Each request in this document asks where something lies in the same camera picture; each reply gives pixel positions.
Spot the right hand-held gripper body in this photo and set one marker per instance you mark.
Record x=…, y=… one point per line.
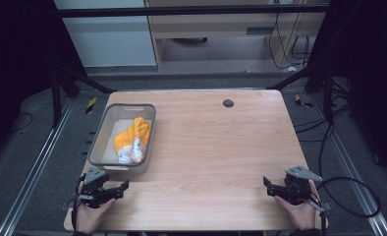
x=296, y=187

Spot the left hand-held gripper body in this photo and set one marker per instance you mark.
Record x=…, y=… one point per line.
x=95, y=183

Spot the person's right hand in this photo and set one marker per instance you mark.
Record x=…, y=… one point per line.
x=300, y=214

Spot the person's left hand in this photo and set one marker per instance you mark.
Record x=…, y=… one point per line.
x=90, y=217

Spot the grey plastic basket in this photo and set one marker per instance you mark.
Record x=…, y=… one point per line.
x=109, y=154

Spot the yellow and white cloth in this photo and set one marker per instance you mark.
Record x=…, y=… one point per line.
x=133, y=139

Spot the yellow black striped tape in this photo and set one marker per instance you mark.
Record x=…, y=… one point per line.
x=91, y=105
x=302, y=101

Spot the black metal stand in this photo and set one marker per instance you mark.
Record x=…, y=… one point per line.
x=56, y=98
x=328, y=98

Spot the white plug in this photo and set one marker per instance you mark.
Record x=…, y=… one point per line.
x=291, y=69

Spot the dark curtain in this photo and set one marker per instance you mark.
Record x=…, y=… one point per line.
x=21, y=59
x=368, y=65

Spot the white cabinet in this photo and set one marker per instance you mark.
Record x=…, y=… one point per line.
x=109, y=39

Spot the light wooden shelf unit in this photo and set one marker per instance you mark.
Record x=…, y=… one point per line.
x=214, y=24

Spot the aluminium floor rail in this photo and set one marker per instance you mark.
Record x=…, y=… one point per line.
x=352, y=164
x=34, y=170

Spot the black horizontal frame bar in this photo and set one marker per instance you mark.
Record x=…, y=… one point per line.
x=181, y=11

